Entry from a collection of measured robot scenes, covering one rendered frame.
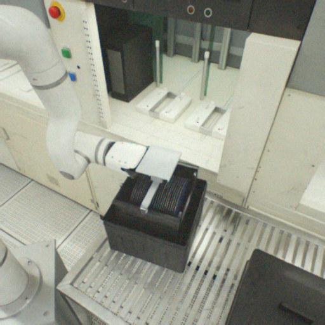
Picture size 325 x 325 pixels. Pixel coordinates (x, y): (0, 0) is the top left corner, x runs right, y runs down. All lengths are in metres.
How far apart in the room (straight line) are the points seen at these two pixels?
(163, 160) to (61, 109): 0.30
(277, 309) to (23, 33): 0.89
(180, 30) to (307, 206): 1.32
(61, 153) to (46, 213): 1.44
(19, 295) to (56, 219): 1.15
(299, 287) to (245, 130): 0.47
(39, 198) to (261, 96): 1.85
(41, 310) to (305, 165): 0.92
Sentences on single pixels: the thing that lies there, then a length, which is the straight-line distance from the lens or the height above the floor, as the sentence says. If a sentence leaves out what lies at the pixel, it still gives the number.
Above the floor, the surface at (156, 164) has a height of 1.11.
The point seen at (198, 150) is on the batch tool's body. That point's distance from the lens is 1.21.
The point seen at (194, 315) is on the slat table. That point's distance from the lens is 0.95.
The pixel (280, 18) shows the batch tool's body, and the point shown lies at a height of 1.44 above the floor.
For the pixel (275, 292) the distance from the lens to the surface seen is 0.92.
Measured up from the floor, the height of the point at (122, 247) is 0.80.
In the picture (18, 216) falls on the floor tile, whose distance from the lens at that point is 2.27.
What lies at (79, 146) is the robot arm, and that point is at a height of 1.12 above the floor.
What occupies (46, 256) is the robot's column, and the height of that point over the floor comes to 0.76.
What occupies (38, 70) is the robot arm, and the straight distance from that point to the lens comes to 0.69.
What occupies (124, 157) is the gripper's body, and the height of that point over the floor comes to 1.11.
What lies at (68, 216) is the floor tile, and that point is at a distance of 2.13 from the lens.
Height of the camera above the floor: 1.67
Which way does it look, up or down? 44 degrees down
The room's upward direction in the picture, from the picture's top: straight up
